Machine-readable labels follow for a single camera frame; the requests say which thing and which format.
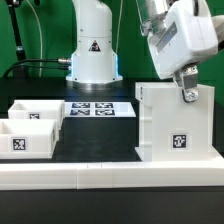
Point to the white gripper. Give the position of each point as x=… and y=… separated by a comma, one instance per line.
x=189, y=38

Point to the white drawer cabinet box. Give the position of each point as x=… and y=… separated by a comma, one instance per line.
x=171, y=129

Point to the white front drawer tray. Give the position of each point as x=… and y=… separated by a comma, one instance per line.
x=28, y=138

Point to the white drawer tray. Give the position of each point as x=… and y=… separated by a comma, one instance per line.
x=38, y=109
x=28, y=138

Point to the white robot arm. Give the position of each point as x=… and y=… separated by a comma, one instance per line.
x=94, y=63

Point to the white rear drawer tray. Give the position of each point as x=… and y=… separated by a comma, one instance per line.
x=38, y=109

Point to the white fiducial marker sheet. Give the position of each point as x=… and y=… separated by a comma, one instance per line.
x=99, y=109

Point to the white L-shaped fence wall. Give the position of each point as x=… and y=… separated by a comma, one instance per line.
x=35, y=176

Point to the black camera stand pole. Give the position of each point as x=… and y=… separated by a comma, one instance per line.
x=20, y=71

